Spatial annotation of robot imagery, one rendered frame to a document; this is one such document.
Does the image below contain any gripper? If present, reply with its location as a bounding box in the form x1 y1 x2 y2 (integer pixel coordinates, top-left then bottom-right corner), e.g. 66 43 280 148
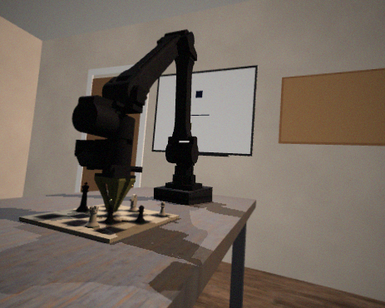
86 138 142 212

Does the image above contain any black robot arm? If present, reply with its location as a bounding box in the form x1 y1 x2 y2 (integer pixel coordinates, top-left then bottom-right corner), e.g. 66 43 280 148
72 29 202 191

